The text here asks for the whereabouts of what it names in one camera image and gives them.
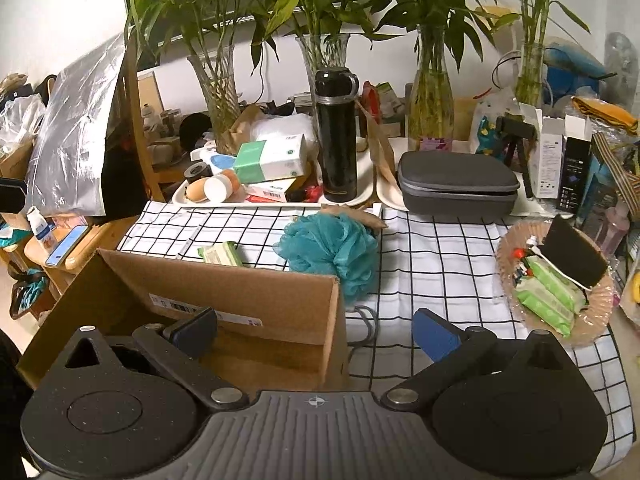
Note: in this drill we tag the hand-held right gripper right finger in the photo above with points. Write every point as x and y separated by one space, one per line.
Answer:
435 337

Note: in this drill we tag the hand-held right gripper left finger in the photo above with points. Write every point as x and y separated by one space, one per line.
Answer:
192 329

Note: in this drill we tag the green wipes packet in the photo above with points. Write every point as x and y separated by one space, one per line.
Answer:
555 280
542 310
222 255

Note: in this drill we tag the brown cardboard box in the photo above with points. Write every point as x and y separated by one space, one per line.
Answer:
280 305

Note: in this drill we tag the teal bath loofah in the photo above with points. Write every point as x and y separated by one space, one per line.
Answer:
325 247

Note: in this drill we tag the small white bottle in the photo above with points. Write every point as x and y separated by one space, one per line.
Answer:
40 227

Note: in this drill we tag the white black checked tablecloth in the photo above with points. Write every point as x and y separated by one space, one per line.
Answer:
440 270

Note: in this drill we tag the blue smartphone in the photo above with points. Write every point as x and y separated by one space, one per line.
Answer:
67 246

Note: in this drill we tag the white plastic bag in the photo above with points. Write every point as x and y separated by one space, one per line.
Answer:
20 120

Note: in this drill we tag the silver foil bag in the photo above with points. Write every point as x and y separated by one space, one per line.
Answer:
75 135

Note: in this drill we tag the wooden rack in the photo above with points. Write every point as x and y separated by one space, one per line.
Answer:
107 232

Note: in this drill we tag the tan round bottle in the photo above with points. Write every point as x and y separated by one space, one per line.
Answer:
196 190

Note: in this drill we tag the orange bottle white cap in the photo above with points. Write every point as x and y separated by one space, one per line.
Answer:
220 187

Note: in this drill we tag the cream oval tray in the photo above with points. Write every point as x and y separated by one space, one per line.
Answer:
362 181
387 194

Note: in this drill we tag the black tape roll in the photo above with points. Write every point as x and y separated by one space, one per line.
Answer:
197 172

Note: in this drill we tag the grey zip case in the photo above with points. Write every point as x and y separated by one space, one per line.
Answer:
455 180

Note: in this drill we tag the white flat box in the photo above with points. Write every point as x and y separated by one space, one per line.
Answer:
272 191

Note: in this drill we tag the black foam pad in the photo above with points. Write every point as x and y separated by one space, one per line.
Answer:
575 255

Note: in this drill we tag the blue white pouch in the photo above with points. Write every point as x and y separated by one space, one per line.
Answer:
220 161

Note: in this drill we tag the red packet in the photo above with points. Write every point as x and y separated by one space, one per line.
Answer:
311 193

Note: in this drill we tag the green white carton box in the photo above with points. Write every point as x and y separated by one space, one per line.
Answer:
270 157

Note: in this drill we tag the black round object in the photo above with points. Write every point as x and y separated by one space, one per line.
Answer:
192 132

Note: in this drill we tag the purple floral packet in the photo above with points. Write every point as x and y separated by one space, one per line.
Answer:
435 145

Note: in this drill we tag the crumpled brown paper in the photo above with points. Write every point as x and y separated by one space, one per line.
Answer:
245 130

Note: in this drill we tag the pink bottle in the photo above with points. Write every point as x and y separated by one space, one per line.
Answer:
614 230

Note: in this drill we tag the black thermos bottle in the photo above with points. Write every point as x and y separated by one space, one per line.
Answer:
337 150

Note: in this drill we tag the white blue box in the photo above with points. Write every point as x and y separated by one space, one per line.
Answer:
550 160

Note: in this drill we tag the colourful printed plastic bag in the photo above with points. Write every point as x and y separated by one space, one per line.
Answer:
487 130

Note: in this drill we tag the black box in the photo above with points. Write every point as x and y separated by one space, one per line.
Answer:
575 175

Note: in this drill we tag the white plastic packet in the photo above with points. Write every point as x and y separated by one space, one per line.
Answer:
285 127

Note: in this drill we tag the black mini tripod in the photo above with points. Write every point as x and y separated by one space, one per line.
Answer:
520 132

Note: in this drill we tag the lucky bamboo in glass vase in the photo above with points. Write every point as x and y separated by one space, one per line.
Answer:
215 100
430 105
531 75
320 55

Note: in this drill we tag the green white small carton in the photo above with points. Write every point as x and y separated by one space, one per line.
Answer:
389 99

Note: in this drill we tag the yellow cloth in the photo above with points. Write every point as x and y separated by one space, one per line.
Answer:
605 112

